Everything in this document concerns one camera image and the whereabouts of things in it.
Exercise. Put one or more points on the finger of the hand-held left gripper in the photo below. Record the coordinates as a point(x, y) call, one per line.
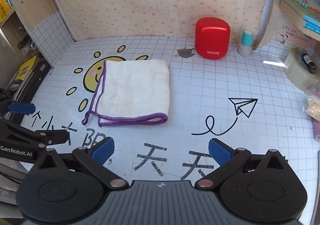
point(50, 138)
point(22, 108)

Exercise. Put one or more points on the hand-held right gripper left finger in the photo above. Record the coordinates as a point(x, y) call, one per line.
point(102, 151)

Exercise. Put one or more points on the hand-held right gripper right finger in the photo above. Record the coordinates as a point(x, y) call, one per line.
point(221, 151)

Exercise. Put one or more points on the white towel with purple edge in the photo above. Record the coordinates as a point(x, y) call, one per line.
point(135, 90)

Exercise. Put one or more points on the black flat case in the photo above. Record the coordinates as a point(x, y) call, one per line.
point(37, 72)

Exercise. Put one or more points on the yellow cover book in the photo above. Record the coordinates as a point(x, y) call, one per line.
point(26, 69)

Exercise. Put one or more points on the clear plastic snack bag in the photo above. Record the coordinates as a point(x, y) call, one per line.
point(313, 107)

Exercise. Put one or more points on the yellow packaging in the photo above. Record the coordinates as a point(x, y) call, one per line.
point(5, 2)

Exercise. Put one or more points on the clear tape roll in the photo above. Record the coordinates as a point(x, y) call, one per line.
point(295, 72)

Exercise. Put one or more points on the teal and grey stamp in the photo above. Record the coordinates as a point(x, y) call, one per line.
point(246, 40)

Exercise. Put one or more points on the red round speaker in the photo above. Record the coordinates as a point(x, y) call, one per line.
point(212, 37)

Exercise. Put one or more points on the small black bottle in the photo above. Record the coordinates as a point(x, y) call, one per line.
point(309, 62)

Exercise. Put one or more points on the wooden shelf with books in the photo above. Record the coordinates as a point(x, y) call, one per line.
point(273, 2)

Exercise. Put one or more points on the green cover book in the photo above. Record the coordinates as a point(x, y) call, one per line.
point(295, 9)

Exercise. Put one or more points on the black binder clip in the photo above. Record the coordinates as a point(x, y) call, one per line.
point(303, 3)

